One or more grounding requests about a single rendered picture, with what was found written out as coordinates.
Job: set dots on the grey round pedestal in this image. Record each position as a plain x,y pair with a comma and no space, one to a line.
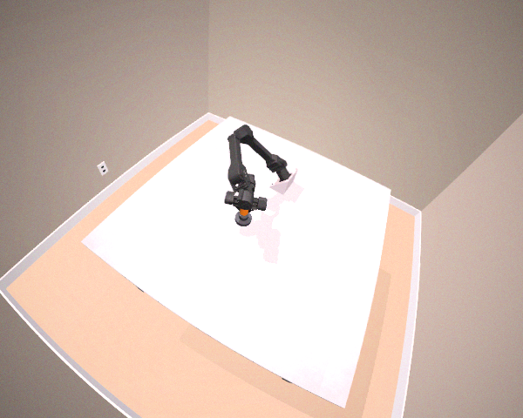
241,220

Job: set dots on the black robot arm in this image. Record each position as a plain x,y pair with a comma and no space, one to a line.
237,171

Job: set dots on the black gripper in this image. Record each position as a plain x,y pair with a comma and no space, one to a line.
258,203

